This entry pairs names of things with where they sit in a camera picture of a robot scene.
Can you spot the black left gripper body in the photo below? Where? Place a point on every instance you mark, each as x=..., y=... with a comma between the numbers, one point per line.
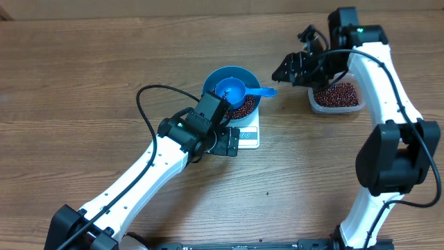
x=220, y=146

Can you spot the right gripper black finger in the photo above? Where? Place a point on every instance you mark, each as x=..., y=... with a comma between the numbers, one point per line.
x=291, y=63
x=285, y=75

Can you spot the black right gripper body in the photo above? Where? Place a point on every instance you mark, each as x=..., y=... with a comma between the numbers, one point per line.
x=318, y=71

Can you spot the blue plastic scoop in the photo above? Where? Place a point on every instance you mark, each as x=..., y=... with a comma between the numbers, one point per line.
x=235, y=91

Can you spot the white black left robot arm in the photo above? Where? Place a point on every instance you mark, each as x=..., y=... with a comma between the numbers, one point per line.
x=180, y=140

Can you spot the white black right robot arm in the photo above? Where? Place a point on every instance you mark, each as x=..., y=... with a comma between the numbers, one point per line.
x=398, y=153

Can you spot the white digital kitchen scale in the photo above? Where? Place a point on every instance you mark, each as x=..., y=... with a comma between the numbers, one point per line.
x=249, y=130

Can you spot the teal blue bowl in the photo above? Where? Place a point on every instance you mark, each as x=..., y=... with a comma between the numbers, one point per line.
x=241, y=73

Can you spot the red adzuki beans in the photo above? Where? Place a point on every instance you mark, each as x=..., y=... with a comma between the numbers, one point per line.
x=338, y=96

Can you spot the clear plastic food container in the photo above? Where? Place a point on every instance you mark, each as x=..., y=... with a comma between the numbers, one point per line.
x=348, y=78

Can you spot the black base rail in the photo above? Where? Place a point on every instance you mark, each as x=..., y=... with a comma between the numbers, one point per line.
x=239, y=246

